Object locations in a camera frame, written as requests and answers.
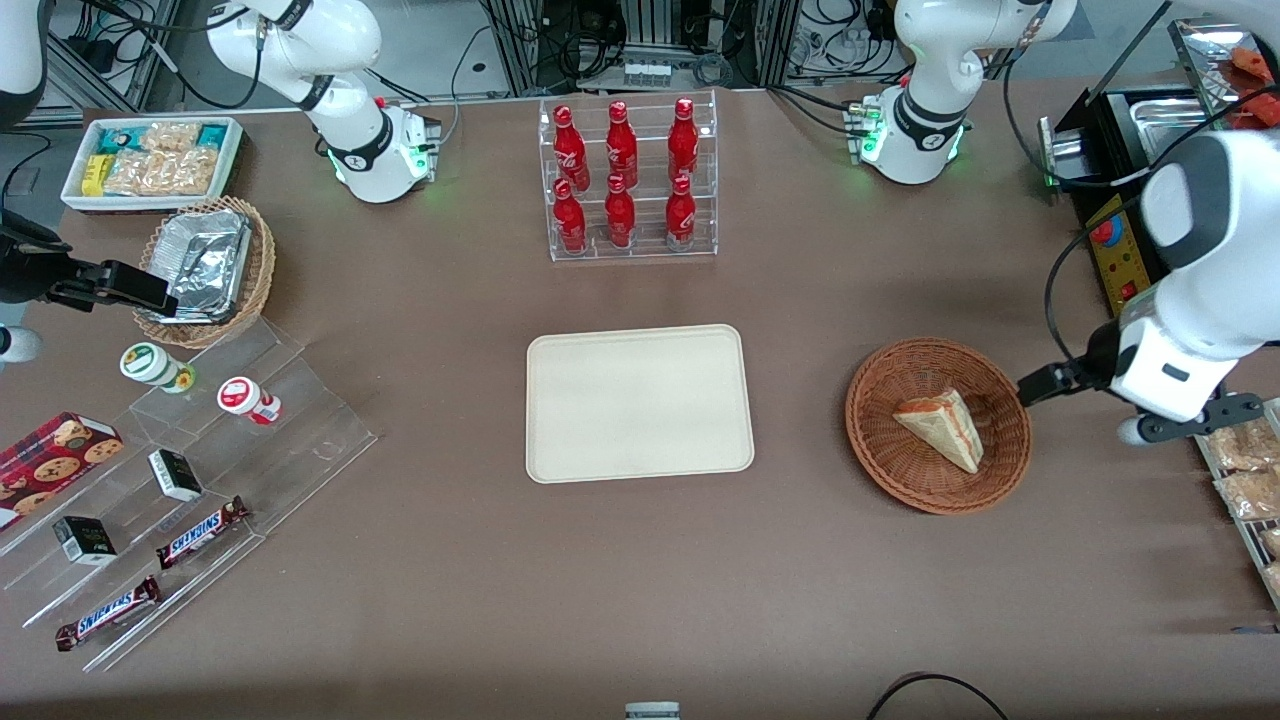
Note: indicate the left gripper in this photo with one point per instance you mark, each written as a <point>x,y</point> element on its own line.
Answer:
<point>1093,366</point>

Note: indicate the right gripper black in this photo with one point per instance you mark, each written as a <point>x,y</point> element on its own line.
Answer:
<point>30,275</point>

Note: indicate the triangular sandwich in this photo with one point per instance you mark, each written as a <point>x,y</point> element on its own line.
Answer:
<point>940,425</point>

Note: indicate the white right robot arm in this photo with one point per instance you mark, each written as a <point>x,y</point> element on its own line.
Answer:
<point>340,40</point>

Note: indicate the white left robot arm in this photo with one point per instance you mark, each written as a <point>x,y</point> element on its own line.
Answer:
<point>930,60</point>

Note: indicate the light wicker basket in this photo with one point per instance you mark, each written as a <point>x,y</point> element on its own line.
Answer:
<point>262,270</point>

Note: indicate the round brown wicker basket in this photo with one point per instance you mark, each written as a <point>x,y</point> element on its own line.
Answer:
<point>890,450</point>

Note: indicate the metal snack tray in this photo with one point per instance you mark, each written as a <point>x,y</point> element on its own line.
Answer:
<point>1235,515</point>

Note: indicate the beige plastic tray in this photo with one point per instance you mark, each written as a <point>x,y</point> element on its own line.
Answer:
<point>640,405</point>

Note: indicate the silver foil container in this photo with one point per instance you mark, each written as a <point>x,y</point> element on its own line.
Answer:
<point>205,265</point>

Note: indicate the green lid yogurt bottle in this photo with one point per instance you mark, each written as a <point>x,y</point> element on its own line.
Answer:
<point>148,363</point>

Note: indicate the yellow snack pack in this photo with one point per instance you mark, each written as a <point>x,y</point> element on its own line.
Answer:
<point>95,175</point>

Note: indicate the clear rice cracker pack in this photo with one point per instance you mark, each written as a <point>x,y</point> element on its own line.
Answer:
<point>165,172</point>

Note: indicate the teal snack pack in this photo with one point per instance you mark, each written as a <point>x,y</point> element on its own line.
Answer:
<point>120,140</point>

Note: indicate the black food warmer appliance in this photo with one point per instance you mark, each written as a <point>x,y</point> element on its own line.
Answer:
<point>1125,250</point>

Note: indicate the red lid yogurt bottle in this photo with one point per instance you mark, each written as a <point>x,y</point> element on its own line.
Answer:
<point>240,395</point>

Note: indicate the white rectangular snack bin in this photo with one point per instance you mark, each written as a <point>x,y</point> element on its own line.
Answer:
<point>232,160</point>

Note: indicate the red cookie box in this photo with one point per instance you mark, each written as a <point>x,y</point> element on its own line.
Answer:
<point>50,460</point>

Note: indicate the small black box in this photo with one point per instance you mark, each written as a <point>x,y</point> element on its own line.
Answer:
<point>85,540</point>
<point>176,475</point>

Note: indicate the clear fried snack pack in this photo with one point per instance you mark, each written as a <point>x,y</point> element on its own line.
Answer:
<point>1250,495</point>
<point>1245,445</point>

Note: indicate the clear acrylic stepped stand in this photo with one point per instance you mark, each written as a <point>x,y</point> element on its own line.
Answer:
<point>300,440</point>

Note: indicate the snickers chocolate bar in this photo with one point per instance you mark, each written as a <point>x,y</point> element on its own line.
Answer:
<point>108,613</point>
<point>200,533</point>

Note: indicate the orange sausage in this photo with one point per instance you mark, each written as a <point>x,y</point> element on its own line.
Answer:
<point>1250,62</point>
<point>1262,105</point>

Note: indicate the red cola bottle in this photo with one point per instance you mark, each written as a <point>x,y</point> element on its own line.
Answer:
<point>622,150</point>
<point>570,222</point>
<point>683,145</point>
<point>620,215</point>
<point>570,150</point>
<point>681,215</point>

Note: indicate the clear acrylic bottle rack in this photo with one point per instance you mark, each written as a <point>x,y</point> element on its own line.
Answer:
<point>645,250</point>

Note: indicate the grey power strip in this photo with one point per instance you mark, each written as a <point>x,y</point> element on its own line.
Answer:
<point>647,74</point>

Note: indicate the small grey box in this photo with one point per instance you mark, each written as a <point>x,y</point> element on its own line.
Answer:
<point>652,711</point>

